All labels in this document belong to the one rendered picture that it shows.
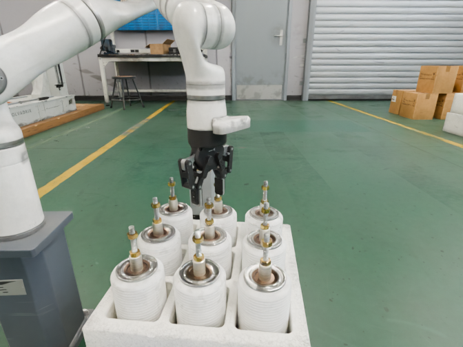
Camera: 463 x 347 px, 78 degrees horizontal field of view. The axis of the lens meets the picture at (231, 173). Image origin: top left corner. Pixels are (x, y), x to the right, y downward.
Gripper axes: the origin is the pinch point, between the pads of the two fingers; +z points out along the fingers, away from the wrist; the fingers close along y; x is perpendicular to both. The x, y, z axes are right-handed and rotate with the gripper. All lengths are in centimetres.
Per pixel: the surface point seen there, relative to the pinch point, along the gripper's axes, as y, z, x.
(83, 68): -230, -19, -497
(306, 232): -53, 35, 2
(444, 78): -378, -11, 21
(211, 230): 0.5, 8.2, 0.8
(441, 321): -35, 35, 46
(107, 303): 20.9, 17.5, -7.9
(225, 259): 0.4, 14.2, 4.6
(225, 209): -11.7, 10.2, -5.0
